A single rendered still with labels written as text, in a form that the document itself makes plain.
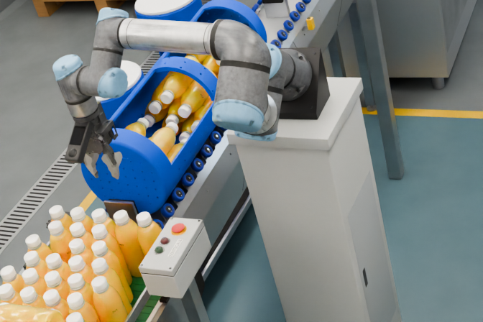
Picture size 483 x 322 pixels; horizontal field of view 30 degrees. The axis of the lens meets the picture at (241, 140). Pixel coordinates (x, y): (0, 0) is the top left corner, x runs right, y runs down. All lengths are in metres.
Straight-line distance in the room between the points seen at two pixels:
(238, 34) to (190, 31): 0.13
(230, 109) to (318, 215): 0.81
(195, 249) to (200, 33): 0.61
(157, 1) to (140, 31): 1.72
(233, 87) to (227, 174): 1.03
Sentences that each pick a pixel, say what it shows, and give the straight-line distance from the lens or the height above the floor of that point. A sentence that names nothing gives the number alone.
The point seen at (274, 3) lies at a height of 0.99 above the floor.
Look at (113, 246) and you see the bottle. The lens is 2.53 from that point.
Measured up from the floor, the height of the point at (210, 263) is 0.15.
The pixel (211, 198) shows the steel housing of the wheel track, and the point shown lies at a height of 0.85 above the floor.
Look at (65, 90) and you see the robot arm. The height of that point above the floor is 1.53.
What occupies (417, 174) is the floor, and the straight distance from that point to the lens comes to 4.22.
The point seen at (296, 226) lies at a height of 0.80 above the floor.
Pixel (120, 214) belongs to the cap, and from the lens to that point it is 2.53.
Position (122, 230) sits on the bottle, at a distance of 2.54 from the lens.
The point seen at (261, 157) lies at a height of 1.06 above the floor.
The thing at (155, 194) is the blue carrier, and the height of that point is 1.04.
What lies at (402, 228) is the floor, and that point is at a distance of 3.94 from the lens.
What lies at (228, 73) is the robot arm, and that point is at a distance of 2.01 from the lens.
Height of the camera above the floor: 2.55
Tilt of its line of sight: 33 degrees down
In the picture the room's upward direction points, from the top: 16 degrees counter-clockwise
